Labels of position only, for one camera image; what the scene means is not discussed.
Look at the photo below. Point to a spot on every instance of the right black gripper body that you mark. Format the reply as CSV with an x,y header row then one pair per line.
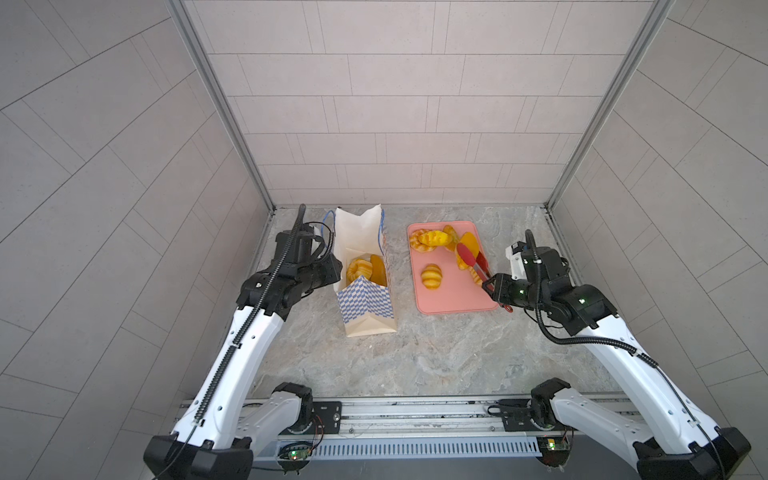
x,y
515,292

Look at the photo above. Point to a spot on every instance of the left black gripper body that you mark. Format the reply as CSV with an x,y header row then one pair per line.
x,y
315,274

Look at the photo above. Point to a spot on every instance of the striped long bread roll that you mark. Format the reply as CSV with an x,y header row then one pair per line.
x,y
476,277

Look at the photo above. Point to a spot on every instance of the red metal tongs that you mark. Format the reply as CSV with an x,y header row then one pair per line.
x,y
478,264

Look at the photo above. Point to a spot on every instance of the brown oval bread roll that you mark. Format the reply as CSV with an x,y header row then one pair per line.
x,y
470,241

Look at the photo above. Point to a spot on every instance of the blue checkered paper bag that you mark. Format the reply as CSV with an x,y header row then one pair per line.
x,y
363,292

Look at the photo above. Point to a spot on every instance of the long yellow baguette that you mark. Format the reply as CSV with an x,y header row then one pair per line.
x,y
378,275

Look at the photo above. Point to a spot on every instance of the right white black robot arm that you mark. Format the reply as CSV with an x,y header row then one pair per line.
x,y
677,440

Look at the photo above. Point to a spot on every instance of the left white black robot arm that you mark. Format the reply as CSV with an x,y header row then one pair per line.
x,y
214,439

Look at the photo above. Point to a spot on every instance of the twisted yellow pretzel bread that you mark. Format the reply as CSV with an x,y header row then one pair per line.
x,y
424,241

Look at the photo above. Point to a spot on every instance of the pink plastic tray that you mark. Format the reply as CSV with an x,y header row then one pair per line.
x,y
457,293

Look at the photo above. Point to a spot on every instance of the small striped round bun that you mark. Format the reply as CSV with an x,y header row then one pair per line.
x,y
431,277

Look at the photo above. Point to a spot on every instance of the right green circuit board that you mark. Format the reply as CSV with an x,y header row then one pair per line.
x,y
555,451

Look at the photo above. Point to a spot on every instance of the green circuit board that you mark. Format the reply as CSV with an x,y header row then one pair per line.
x,y
295,452
555,451

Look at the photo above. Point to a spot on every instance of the left green circuit board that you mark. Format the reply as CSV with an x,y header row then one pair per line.
x,y
295,452

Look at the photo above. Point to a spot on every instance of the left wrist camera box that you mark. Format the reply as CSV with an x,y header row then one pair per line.
x,y
304,247

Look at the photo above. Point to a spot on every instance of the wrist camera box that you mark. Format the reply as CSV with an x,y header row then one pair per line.
x,y
524,262
304,247

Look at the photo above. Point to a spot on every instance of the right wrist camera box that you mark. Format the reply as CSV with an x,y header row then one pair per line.
x,y
524,262

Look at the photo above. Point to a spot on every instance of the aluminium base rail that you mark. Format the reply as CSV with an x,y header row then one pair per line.
x,y
405,428

